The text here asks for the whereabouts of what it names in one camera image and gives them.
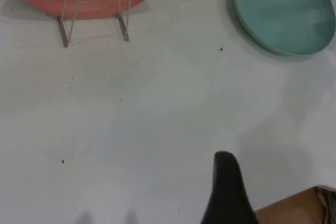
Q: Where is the green round plate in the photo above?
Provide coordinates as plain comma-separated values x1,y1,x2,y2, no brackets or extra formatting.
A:
227,0,336,63

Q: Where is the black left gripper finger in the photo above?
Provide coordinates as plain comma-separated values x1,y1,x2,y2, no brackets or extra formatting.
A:
201,151,260,224

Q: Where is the metal wire plate rack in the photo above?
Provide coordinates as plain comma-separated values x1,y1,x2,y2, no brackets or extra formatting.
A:
57,0,131,48

